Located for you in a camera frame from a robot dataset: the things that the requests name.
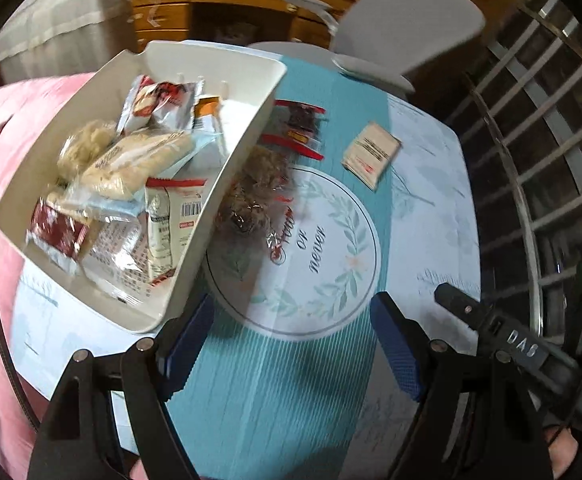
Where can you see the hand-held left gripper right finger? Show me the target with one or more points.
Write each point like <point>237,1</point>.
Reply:
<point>396,347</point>

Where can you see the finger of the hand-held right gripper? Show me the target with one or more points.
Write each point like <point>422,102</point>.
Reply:
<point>463,309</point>

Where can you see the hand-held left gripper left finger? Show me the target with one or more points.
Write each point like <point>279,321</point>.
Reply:
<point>191,342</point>

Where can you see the cream bread packet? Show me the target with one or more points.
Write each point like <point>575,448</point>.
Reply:
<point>136,160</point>

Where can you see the clear rice crisp packet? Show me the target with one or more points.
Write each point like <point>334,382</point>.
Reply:
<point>86,145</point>

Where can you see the orange white snack packet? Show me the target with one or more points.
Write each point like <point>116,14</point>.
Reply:
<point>207,112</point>

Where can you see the red white snack packet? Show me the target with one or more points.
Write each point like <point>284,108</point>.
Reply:
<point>163,102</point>

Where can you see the white plastic bin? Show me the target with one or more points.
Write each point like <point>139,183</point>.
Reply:
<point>231,85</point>

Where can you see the teal floral tablecloth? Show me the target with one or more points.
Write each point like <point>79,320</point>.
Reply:
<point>296,360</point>

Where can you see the white red-topped snack packet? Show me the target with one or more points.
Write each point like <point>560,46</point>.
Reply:
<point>171,230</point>

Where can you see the clear text-printed snack packet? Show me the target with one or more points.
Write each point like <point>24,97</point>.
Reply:
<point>116,255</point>

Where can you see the person's foot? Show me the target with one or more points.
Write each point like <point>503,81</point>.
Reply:
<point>563,455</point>

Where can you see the clear brown nut packet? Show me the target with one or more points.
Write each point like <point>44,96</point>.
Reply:
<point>251,205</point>

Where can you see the metal window grille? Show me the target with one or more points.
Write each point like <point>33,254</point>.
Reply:
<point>531,160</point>

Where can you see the dark red snack packet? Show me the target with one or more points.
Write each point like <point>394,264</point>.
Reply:
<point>56,227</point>

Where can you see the beige small snack packet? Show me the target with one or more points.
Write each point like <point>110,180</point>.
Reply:
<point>371,152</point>

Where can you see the red-edged clear date packet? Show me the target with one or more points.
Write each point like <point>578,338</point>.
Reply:
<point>296,122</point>

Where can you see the grey office chair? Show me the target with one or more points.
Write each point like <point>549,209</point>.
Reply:
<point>406,15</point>

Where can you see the white lace cover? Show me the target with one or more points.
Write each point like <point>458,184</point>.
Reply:
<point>66,15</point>

